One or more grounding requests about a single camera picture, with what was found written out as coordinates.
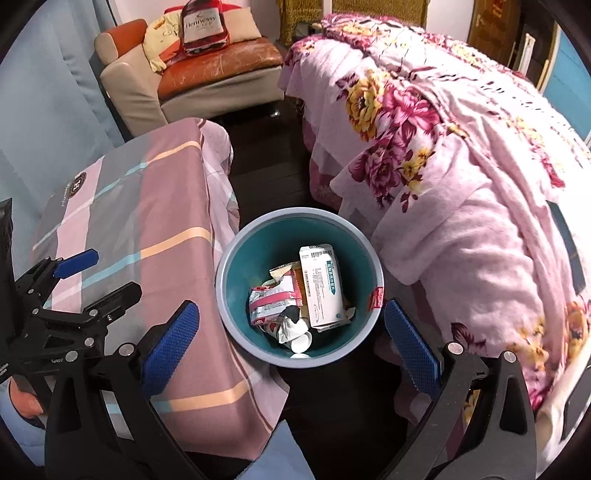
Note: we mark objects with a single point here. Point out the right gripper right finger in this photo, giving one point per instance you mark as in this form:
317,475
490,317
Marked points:
479,424

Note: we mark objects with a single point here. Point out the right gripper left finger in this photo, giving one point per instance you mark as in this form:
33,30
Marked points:
102,423

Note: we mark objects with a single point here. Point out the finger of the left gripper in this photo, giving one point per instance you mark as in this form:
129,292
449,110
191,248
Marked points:
107,309
42,278

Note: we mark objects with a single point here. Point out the pink nabati wafer wrapper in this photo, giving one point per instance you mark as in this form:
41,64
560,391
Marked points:
268,301

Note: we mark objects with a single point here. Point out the cake snack bag orange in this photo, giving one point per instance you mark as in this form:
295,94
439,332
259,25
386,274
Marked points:
293,271

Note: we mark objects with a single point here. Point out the white medicine box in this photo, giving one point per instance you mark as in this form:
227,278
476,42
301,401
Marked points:
322,286

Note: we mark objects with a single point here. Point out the white paper cup blue band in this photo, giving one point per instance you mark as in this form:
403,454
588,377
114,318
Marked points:
292,331

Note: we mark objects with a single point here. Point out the teal trash bin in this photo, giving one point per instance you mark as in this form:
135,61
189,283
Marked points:
275,239

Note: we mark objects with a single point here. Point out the person's left hand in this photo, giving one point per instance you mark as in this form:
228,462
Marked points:
24,402

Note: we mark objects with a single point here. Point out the plaid tablecloth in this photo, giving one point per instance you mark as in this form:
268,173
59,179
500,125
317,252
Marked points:
160,212

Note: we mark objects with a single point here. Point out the blue grey window curtain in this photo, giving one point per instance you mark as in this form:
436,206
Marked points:
55,120

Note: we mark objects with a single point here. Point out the beige armchair orange cushion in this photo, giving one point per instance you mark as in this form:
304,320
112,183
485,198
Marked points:
239,76

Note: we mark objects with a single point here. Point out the floral pink bed blanket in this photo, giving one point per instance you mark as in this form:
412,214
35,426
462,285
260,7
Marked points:
472,188

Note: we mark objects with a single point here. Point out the cream cushion on armchair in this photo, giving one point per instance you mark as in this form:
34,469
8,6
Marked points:
161,42

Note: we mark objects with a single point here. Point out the beige pillow on armchair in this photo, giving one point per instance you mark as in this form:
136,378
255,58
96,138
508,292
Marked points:
240,24

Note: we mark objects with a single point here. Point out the wooden door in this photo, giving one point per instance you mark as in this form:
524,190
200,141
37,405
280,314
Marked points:
494,28

